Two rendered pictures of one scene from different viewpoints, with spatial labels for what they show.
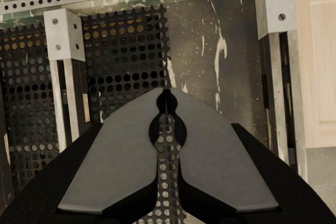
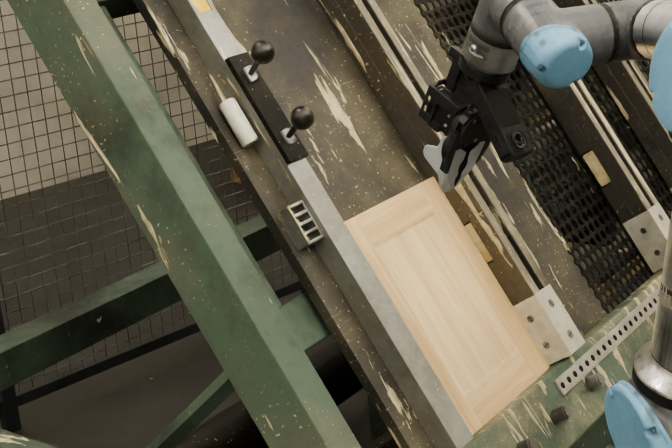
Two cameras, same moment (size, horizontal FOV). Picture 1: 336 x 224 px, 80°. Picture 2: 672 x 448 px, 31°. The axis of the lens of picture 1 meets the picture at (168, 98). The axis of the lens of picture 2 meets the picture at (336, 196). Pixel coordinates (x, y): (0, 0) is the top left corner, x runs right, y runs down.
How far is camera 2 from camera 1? 2.18 m
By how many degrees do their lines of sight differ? 43
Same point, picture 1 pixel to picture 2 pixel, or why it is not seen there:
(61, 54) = (655, 210)
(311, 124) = (438, 208)
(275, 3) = (563, 315)
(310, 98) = (455, 239)
